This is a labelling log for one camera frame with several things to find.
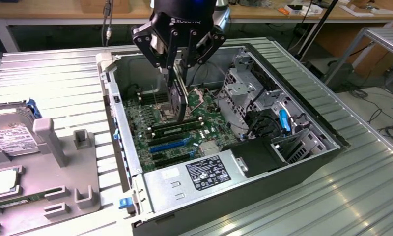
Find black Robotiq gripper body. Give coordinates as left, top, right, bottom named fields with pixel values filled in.
left=149, top=0, right=217, bottom=34

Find wooden desk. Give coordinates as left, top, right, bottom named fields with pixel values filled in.
left=0, top=0, right=393, bottom=25

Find silver perforated disk bay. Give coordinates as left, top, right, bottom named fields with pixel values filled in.
left=221, top=67, right=283, bottom=116

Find black RAM slot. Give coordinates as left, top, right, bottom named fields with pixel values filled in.
left=139, top=94, right=169, bottom=105
left=137, top=88, right=169, bottom=98

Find metal socket cover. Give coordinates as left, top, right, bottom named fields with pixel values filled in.
left=187, top=87, right=205, bottom=116

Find white and orange boxes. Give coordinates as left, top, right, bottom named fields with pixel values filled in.
left=277, top=4, right=324, bottom=16

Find CPU socket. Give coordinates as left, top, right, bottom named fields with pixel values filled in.
left=153, top=102, right=188, bottom=123

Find black tripod pole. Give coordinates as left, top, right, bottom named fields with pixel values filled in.
left=296, top=0, right=340, bottom=58

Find installed green RAM stick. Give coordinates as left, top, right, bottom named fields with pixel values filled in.
left=152, top=120, right=203, bottom=137

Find dark grey floor box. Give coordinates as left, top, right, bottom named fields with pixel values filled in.
left=307, top=58, right=355, bottom=85

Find black expansion slot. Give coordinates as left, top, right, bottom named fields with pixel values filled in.
left=155, top=157, right=193, bottom=168
left=147, top=136, right=185, bottom=147
left=152, top=151, right=192, bottom=161

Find silver chipset heatsink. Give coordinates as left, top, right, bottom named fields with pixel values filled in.
left=199, top=141, right=223, bottom=153

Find blue disk caddy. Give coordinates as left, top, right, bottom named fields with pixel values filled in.
left=25, top=98, right=43, bottom=120

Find blue expansion slot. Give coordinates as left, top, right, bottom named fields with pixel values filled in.
left=149, top=139, right=189, bottom=153

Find white flat box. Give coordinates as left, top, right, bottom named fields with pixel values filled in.
left=339, top=3, right=375, bottom=17

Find silver slotted disk bay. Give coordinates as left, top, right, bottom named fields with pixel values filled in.
left=271, top=127, right=332, bottom=164

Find silver hard disk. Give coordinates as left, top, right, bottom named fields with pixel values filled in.
left=0, top=105, right=41, bottom=157

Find black open PC case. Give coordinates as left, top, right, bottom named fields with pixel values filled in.
left=96, top=43, right=352, bottom=236

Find silver power supply unit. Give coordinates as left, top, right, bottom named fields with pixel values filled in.
left=143, top=149, right=249, bottom=214

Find grey parts rack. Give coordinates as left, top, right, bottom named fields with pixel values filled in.
left=0, top=117, right=103, bottom=236

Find silver CPU chip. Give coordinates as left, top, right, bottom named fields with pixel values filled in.
left=0, top=169, right=20, bottom=195

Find loose green RAM stick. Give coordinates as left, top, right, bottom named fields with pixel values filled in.
left=0, top=190, right=51, bottom=207

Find thin grey hanging cable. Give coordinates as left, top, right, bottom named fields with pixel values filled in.
left=103, top=0, right=115, bottom=47

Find black curved wire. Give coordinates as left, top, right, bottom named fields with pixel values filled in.
left=191, top=61, right=228, bottom=87

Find blue disk bay handle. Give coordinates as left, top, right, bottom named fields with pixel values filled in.
left=277, top=109, right=291, bottom=132

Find aluminium frame table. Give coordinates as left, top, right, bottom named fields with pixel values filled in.
left=324, top=26, right=393, bottom=85

